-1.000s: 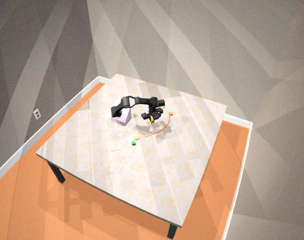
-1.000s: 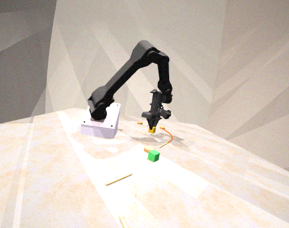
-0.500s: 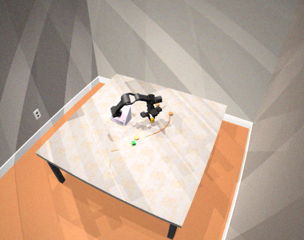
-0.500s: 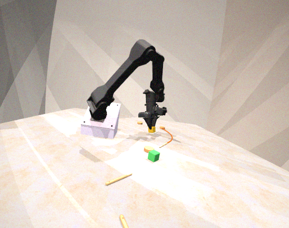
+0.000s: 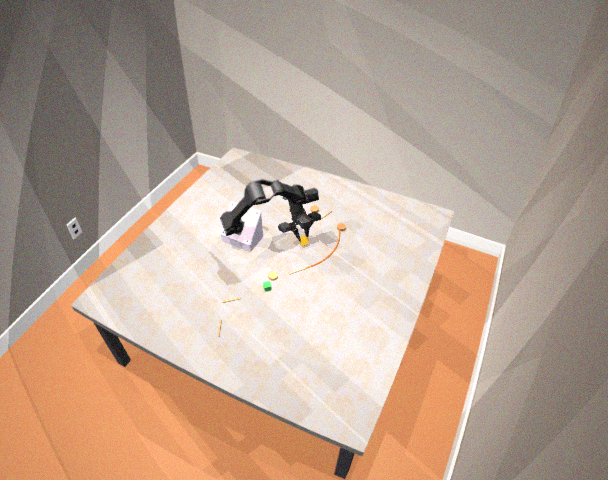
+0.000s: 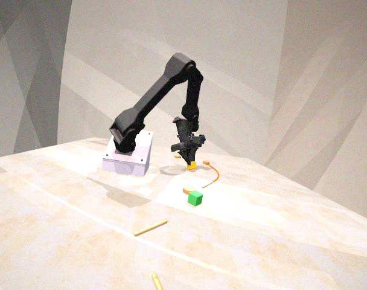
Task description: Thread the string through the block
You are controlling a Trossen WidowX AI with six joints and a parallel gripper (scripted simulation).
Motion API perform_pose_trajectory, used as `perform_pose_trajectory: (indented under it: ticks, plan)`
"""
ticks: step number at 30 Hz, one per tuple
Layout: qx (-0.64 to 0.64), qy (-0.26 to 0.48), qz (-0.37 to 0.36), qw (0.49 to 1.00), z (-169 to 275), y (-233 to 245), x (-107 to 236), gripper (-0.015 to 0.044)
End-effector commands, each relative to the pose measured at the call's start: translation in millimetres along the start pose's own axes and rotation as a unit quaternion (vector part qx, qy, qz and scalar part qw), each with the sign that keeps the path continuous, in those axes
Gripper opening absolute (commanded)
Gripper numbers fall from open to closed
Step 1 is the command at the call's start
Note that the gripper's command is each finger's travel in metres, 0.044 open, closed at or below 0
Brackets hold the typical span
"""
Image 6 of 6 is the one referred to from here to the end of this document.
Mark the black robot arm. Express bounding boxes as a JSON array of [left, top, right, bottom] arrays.
[[109, 53, 203, 156]]

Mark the green cube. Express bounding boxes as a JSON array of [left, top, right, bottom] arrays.
[[188, 190, 203, 207]]

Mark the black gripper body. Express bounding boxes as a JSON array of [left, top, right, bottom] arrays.
[[171, 130, 202, 152]]

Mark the thin wooden stick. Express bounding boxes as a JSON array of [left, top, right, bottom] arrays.
[[134, 219, 168, 236]]

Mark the yellow wooden block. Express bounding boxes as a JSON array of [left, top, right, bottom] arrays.
[[187, 161, 197, 170]]

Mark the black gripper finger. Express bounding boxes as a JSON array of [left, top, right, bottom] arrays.
[[190, 148, 198, 162], [178, 149, 191, 166]]

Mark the round wooden disc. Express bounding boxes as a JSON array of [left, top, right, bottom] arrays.
[[183, 185, 196, 195]]

